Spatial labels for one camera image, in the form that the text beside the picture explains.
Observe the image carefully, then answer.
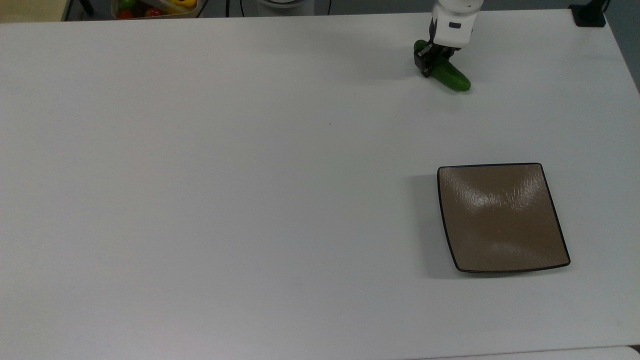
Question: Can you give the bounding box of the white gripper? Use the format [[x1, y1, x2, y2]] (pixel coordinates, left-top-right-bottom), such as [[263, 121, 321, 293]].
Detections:
[[413, 7, 478, 79]]

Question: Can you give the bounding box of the green cucumber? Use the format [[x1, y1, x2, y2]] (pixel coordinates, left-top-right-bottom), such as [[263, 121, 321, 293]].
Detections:
[[413, 40, 472, 93]]

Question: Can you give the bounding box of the square brown ceramic plate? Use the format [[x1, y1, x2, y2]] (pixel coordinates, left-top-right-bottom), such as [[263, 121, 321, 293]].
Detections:
[[437, 162, 572, 274]]

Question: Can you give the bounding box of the beige fruit basket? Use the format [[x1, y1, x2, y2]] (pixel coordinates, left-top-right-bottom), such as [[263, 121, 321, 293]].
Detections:
[[111, 0, 202, 20]]

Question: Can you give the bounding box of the yellow toy fruit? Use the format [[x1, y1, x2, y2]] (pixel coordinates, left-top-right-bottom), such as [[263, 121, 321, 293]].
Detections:
[[160, 0, 198, 14]]

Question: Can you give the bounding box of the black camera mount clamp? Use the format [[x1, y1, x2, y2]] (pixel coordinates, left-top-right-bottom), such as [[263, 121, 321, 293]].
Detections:
[[569, 0, 610, 28]]

